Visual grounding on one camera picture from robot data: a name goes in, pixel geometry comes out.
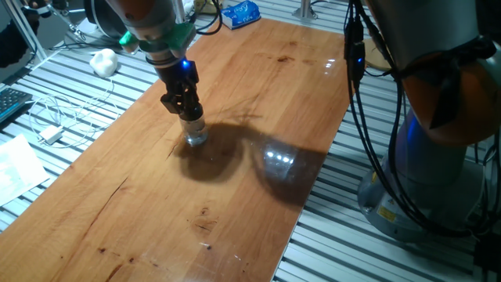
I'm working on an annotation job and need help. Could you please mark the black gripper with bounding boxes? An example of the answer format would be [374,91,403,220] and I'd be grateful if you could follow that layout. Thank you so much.
[153,58,201,115]

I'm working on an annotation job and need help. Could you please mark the small clear glass jar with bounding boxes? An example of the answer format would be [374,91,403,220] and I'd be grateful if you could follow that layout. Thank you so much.
[178,115,209,147]

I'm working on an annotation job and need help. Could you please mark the bare person hand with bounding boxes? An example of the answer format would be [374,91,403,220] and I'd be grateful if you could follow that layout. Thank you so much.
[21,0,54,20]

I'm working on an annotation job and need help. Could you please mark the white lumpy plastic object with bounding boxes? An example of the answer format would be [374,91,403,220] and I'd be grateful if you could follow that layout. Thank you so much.
[88,48,119,78]

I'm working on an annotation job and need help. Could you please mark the gold foil packet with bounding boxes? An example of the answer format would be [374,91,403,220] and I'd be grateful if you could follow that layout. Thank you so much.
[193,0,224,15]

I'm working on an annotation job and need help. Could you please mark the blue tissue pack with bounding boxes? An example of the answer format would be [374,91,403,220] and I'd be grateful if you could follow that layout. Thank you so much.
[221,0,262,31]

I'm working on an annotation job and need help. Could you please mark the large wooden board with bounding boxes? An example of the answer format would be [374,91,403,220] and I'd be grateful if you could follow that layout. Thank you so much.
[0,17,351,282]

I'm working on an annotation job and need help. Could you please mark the black computer keyboard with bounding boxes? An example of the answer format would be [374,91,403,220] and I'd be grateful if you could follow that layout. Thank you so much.
[0,86,34,125]

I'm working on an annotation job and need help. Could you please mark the white paper sheets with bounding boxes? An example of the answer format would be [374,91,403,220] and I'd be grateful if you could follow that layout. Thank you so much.
[0,132,51,208]

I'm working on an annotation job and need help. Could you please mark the wooden paddle board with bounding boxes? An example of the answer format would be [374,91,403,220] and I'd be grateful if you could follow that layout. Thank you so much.
[362,37,392,71]

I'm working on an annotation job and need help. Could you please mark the green printed wrist mount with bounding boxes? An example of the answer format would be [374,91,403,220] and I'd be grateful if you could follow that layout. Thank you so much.
[118,21,196,58]

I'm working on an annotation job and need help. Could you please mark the white charger with cable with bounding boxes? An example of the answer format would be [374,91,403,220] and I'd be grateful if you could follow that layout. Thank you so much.
[27,78,122,150]

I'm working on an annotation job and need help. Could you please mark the silver metal post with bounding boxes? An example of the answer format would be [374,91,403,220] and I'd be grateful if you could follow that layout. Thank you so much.
[291,0,319,21]

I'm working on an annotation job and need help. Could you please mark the silver aluminium frame post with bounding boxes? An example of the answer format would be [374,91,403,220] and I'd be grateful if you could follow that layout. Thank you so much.
[0,0,50,66]

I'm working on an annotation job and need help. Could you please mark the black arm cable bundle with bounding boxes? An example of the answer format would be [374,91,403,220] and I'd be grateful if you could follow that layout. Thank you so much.
[342,0,501,238]

